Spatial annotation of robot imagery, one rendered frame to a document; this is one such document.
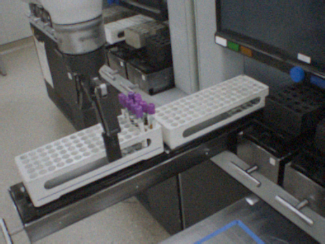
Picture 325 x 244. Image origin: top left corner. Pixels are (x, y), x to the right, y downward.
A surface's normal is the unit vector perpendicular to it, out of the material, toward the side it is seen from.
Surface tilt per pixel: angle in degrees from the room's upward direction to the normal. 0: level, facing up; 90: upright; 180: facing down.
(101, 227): 0
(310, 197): 90
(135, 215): 0
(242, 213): 0
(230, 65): 90
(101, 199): 90
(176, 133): 90
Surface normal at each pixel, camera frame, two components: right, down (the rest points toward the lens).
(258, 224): -0.09, -0.84
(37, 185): 0.54, 0.41
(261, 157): -0.83, 0.36
